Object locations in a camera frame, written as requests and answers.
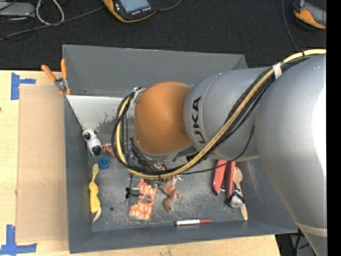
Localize orange and white packet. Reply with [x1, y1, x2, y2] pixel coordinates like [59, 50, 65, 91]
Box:
[128, 179, 158, 221]

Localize brown toy deer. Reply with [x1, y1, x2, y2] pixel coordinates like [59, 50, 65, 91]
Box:
[161, 175, 184, 213]

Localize beige pointed piece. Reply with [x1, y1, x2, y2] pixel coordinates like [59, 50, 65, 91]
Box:
[92, 207, 103, 223]

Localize yellow toothbrush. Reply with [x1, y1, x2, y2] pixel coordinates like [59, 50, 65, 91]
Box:
[88, 163, 101, 214]

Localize blue bottle cap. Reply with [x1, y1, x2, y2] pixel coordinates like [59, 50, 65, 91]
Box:
[98, 156, 111, 170]

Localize orange-brown small toy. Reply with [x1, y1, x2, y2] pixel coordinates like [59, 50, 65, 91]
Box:
[102, 142, 117, 157]

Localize red and white marker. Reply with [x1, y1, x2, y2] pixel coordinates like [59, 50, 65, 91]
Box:
[174, 218, 213, 227]

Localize black and white toy animal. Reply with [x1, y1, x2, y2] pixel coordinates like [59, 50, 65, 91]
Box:
[81, 128, 103, 157]

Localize pale wooden spoon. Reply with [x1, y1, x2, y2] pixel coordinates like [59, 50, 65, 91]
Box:
[233, 166, 249, 221]

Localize white and black small toy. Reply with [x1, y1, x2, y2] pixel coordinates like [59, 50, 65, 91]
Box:
[228, 189, 246, 209]

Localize brown cardboard board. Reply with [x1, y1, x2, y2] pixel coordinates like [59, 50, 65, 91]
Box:
[15, 84, 70, 244]

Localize grey metal bin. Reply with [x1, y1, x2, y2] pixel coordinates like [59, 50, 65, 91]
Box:
[62, 44, 298, 254]

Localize red-handled pliers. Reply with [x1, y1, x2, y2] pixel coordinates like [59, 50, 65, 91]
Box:
[212, 159, 237, 201]

